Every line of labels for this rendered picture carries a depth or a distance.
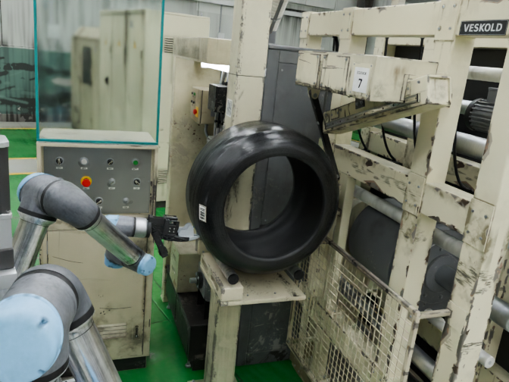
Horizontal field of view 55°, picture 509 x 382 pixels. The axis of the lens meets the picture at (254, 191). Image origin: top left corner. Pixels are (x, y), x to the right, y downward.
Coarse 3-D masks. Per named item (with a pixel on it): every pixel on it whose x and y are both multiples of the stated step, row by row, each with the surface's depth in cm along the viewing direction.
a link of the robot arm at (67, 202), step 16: (48, 192) 142; (64, 192) 142; (80, 192) 146; (48, 208) 143; (64, 208) 142; (80, 208) 144; (96, 208) 148; (80, 224) 146; (96, 224) 150; (112, 224) 157; (96, 240) 156; (112, 240) 157; (128, 240) 164; (128, 256) 165; (144, 256) 171; (144, 272) 170
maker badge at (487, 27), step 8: (464, 24) 160; (472, 24) 157; (480, 24) 154; (488, 24) 151; (496, 24) 148; (504, 24) 145; (464, 32) 160; (472, 32) 157; (480, 32) 154; (488, 32) 151; (496, 32) 148; (504, 32) 145
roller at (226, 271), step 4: (216, 260) 205; (220, 264) 199; (224, 264) 197; (220, 268) 198; (224, 268) 195; (228, 268) 193; (232, 268) 194; (224, 272) 193; (228, 272) 191; (232, 272) 190; (228, 276) 189; (232, 276) 188; (236, 276) 189; (228, 280) 189; (232, 280) 189; (236, 280) 190
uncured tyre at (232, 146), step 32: (256, 128) 183; (288, 128) 187; (224, 160) 176; (256, 160) 176; (320, 160) 186; (192, 192) 185; (224, 192) 176; (320, 192) 211; (192, 224) 201; (224, 224) 180; (288, 224) 221; (320, 224) 193; (224, 256) 186; (256, 256) 190; (288, 256) 193
